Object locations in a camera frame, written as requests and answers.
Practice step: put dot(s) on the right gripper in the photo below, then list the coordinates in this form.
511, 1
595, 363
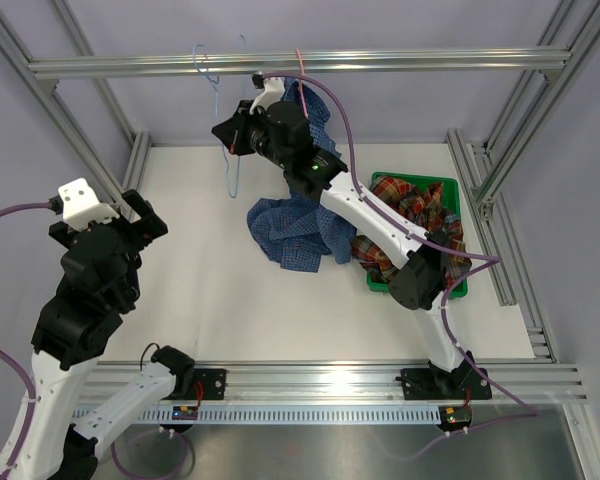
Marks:
233, 133

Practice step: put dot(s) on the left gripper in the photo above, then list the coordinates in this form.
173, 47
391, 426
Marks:
144, 230

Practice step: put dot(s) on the blue checked shirt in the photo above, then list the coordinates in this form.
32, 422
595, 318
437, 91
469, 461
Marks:
297, 233

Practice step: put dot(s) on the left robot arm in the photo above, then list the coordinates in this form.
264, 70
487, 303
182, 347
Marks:
99, 285

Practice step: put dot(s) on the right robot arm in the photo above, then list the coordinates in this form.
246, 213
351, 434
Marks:
281, 134

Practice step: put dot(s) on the green plastic tray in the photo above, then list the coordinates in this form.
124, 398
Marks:
430, 202

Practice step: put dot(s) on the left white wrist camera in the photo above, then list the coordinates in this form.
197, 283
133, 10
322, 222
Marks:
81, 206

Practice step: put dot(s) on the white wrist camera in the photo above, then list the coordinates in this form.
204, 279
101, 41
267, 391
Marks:
271, 91
81, 206

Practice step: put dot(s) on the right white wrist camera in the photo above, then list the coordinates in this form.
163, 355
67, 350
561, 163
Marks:
271, 91

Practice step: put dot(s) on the pink wire hanger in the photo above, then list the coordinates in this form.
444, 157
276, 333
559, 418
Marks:
302, 75

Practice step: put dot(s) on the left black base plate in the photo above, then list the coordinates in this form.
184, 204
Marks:
209, 384

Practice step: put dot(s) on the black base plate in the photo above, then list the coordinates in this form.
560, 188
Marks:
432, 383
209, 384

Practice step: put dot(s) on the white slotted cable duct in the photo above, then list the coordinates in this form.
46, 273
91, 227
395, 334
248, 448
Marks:
236, 414

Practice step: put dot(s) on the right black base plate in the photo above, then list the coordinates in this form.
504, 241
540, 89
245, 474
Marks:
432, 383

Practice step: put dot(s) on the aluminium frame top rail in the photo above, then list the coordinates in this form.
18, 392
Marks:
320, 62

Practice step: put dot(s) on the front aluminium rail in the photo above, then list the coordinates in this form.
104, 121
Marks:
356, 382

